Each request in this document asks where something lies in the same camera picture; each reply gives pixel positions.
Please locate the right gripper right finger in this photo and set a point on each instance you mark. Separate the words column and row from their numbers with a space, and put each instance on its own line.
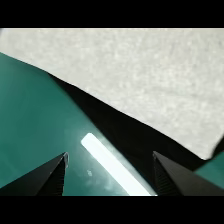
column 176, row 181

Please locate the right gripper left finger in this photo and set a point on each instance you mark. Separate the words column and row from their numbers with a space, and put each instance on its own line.
column 46, row 180

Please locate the light grey garment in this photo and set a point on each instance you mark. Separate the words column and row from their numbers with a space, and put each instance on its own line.
column 133, row 70

